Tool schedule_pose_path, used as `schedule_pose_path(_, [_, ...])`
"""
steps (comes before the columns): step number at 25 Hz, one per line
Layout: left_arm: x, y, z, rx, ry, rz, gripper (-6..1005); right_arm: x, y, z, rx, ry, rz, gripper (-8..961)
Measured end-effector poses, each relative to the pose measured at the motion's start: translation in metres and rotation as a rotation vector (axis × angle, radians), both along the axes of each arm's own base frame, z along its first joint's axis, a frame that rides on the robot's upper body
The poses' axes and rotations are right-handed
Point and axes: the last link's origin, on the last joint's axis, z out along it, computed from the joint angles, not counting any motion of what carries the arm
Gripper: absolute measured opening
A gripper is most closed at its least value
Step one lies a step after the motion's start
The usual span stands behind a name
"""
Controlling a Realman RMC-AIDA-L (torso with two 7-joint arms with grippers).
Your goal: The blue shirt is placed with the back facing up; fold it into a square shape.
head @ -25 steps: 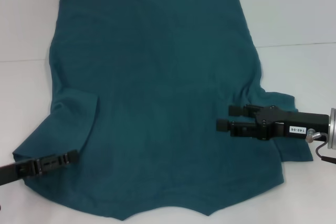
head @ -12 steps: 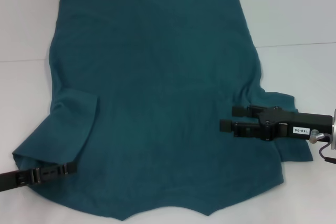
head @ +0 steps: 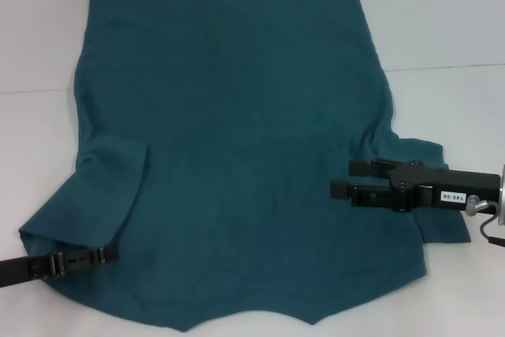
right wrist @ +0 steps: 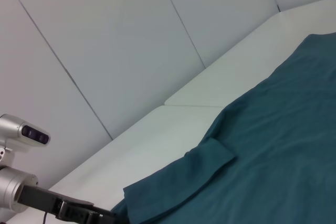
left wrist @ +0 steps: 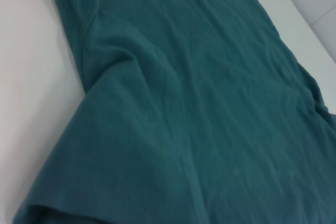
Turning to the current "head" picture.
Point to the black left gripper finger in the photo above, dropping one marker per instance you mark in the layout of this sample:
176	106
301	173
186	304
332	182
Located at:
79	262

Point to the silver elbow plug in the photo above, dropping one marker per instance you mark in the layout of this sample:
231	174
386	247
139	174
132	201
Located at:
473	207

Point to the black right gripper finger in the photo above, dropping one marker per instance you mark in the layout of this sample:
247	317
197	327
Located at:
371	197
359	167

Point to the blue shirt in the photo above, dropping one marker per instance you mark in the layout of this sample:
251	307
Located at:
256	116

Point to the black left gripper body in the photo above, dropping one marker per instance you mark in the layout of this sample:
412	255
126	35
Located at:
19	272

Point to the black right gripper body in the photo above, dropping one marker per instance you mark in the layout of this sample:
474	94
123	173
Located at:
418	187

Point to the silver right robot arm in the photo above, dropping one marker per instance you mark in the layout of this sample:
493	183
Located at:
502	195

